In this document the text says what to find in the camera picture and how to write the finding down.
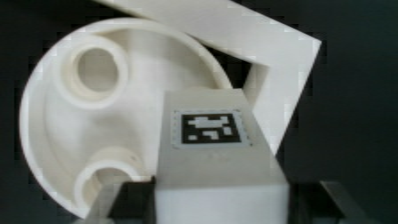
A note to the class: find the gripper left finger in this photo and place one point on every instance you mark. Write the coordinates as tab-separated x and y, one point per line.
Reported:
123	204

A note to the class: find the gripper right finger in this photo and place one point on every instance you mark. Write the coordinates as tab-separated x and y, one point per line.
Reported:
322	205

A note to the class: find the white stool leg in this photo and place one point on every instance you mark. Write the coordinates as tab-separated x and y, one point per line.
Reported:
221	183

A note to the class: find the white round stool seat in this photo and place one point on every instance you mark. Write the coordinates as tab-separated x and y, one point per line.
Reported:
93	99

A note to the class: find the white U-shaped obstacle fence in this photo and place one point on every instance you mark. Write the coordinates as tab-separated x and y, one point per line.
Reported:
257	39

